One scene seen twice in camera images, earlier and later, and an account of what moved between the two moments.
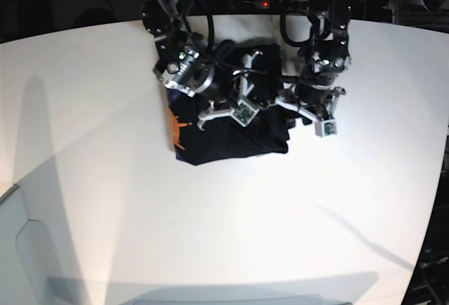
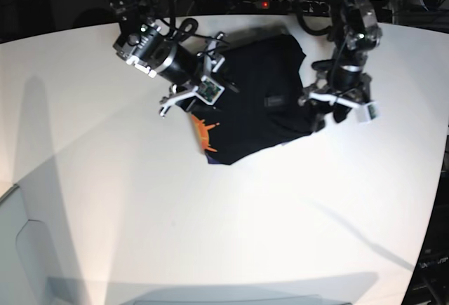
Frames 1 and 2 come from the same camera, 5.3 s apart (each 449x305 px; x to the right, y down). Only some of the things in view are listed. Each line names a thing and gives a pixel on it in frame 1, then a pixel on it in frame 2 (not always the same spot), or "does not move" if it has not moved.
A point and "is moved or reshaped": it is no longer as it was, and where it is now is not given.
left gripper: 244,112 -> 212,57
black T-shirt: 221,139 is moved or reshaped
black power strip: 275,5 does not move
